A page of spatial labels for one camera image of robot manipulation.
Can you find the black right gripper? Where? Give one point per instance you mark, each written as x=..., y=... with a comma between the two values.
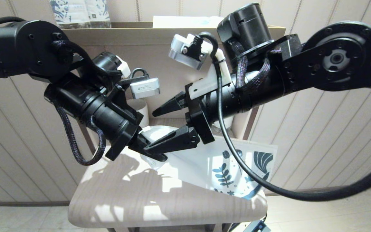
x=198, y=112

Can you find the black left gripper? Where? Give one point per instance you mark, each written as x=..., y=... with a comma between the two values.
x=124, y=132

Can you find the white floral plastic bag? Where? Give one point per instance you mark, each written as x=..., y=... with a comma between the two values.
x=211, y=161

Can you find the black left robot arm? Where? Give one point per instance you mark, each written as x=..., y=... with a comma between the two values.
x=27, y=58

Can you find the white ribbed mug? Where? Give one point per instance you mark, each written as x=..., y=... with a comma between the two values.
x=140, y=108

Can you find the beige wooden shelf unit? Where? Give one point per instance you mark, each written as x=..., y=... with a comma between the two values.
x=159, y=33

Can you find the white tissue pack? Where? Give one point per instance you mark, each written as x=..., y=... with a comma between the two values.
x=185, y=21

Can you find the blue electronic device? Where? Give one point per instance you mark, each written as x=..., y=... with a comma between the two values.
x=256, y=227

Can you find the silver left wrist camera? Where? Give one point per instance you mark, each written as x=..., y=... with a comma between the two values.
x=145, y=87

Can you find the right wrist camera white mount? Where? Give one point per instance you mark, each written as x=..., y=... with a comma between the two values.
x=204, y=77

